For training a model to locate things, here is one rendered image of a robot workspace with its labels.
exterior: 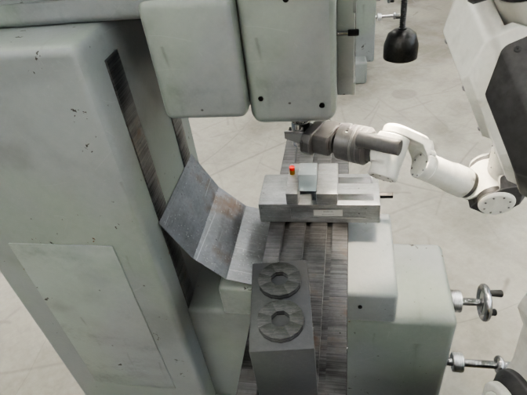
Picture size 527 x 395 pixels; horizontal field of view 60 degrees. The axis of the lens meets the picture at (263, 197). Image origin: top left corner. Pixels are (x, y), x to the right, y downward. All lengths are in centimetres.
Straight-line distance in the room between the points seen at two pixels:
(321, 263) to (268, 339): 42
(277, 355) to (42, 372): 172
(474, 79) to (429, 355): 104
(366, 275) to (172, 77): 75
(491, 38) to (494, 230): 220
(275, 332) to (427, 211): 205
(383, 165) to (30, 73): 73
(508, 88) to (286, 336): 54
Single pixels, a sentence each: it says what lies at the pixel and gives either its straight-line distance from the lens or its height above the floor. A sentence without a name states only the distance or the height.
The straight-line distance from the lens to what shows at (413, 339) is 148.
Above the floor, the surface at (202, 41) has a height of 152.
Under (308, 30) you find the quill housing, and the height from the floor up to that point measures 152.
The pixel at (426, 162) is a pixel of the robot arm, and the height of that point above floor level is 121.
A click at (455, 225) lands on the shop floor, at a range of 277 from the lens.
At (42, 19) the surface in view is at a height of 158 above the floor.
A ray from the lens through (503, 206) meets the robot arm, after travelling 116.
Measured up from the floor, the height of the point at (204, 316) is 68.
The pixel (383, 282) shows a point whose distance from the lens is 132.
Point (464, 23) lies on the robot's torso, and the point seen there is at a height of 160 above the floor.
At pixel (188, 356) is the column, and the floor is 55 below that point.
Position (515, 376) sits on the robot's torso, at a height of 108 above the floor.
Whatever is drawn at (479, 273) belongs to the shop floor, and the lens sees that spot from 255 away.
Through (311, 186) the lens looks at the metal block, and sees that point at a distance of 134.
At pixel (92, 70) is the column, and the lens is 98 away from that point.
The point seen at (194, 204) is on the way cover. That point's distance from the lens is 137.
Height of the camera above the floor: 183
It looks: 39 degrees down
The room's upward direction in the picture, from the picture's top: 8 degrees counter-clockwise
